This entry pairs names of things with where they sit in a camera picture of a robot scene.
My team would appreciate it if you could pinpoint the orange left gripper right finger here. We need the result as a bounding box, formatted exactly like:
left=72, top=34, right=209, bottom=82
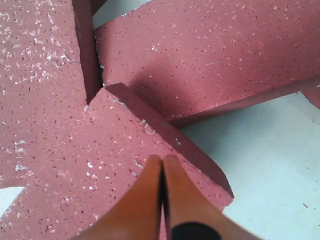
left=163, top=155, right=253, bottom=240

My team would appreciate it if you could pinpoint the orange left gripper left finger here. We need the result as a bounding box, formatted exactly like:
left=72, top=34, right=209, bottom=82
left=75, top=155, right=162, bottom=240

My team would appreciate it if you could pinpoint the angled red brick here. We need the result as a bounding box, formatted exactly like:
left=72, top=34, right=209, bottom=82
left=0, top=0, right=102, bottom=188

